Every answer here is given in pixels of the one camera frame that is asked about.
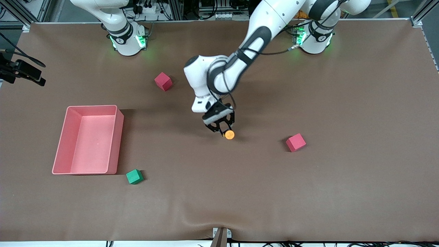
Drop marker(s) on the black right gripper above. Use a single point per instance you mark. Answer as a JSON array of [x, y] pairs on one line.
[[22, 69]]

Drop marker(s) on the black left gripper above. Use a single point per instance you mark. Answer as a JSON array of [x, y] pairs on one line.
[[220, 111]]

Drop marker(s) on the orange cap push button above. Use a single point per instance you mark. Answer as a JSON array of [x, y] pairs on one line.
[[229, 134]]

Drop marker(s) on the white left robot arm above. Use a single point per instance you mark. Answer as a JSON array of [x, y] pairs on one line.
[[267, 20]]

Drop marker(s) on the brown table mat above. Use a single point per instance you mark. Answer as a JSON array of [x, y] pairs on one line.
[[240, 192]]

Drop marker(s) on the pink cube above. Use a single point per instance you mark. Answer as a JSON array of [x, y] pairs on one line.
[[163, 81], [295, 142]]

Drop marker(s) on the pink plastic tray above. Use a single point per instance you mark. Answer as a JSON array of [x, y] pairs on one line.
[[85, 144]]

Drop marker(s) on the green cube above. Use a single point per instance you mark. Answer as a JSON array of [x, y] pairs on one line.
[[134, 177]]

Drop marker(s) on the white power strip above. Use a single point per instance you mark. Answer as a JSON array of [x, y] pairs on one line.
[[223, 15]]

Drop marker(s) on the orange lumpy items pile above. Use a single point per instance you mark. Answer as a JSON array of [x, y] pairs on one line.
[[303, 14]]

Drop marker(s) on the white socket strip with plugs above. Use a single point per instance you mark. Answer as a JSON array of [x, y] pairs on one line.
[[147, 7]]

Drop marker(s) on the aluminium frame profile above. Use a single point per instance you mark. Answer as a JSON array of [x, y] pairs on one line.
[[416, 20], [17, 12]]

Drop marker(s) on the metal table edge bracket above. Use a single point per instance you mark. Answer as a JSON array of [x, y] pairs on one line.
[[221, 236]]

